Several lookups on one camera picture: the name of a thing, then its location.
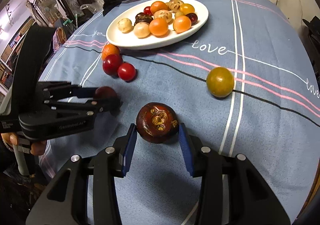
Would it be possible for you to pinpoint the large dark red plum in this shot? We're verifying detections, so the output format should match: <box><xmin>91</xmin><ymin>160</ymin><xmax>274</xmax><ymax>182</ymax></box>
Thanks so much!
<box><xmin>103</xmin><ymin>54</ymin><xmax>123</xmax><ymax>76</ymax></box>

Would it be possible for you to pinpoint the brown mangosteen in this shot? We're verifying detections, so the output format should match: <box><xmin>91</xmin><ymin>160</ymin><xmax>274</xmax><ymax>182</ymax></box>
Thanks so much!
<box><xmin>136</xmin><ymin>102</ymin><xmax>179</xmax><ymax>144</ymax></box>

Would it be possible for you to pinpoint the orange tangerine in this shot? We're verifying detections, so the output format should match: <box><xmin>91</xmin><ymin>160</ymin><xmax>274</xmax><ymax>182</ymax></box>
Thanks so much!
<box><xmin>150</xmin><ymin>1</ymin><xmax>168</xmax><ymax>14</ymax></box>
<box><xmin>101</xmin><ymin>43</ymin><xmax>120</xmax><ymax>61</ymax></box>

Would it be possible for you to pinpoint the small red cherry tomato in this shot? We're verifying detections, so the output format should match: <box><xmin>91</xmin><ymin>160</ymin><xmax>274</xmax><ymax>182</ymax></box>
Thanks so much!
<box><xmin>143</xmin><ymin>6</ymin><xmax>153</xmax><ymax>16</ymax></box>

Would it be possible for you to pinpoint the smooth orange fruit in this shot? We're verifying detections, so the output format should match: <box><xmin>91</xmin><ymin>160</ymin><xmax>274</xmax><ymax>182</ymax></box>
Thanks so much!
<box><xmin>173</xmin><ymin>16</ymin><xmax>191</xmax><ymax>33</ymax></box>

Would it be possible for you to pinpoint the olive green round fruit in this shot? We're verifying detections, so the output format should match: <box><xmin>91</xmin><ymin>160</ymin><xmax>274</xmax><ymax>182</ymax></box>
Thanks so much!
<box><xmin>206</xmin><ymin>67</ymin><xmax>234</xmax><ymax>98</ymax></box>

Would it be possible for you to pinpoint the small olive green fruit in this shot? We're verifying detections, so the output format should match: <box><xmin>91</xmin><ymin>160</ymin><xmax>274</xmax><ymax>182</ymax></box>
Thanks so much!
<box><xmin>175</xmin><ymin>11</ymin><xmax>184</xmax><ymax>19</ymax></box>

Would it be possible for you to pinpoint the tan spotted fruit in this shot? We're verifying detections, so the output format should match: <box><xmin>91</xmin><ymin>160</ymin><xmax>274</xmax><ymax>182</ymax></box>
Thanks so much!
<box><xmin>168</xmin><ymin>0</ymin><xmax>184</xmax><ymax>13</ymax></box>

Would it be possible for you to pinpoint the small dark red plum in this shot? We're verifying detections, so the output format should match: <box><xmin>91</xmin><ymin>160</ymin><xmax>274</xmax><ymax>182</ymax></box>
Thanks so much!
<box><xmin>185</xmin><ymin>13</ymin><xmax>198</xmax><ymax>25</ymax></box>

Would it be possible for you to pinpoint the yellow spotted loquat fruit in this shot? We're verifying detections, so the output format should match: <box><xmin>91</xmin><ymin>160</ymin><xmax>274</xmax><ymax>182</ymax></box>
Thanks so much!
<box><xmin>117</xmin><ymin>18</ymin><xmax>133</xmax><ymax>33</ymax></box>

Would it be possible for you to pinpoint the dark purple mangosteen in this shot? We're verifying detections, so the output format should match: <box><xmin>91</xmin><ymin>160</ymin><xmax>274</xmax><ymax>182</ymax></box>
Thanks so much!
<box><xmin>134</xmin><ymin>12</ymin><xmax>153</xmax><ymax>25</ymax></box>

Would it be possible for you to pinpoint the person left hand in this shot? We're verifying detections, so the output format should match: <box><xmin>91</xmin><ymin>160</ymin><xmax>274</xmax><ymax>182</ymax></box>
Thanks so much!
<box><xmin>1</xmin><ymin>133</ymin><xmax>47</xmax><ymax>156</ymax></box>

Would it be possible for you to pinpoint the white round plate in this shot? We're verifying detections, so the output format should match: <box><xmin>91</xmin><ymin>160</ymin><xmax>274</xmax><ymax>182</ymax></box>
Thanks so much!
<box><xmin>106</xmin><ymin>0</ymin><xmax>209</xmax><ymax>50</ymax></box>

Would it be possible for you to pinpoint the blue striped tablecloth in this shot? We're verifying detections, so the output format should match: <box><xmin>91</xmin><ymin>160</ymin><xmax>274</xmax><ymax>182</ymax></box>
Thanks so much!
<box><xmin>40</xmin><ymin>0</ymin><xmax>319</xmax><ymax>221</ymax></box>

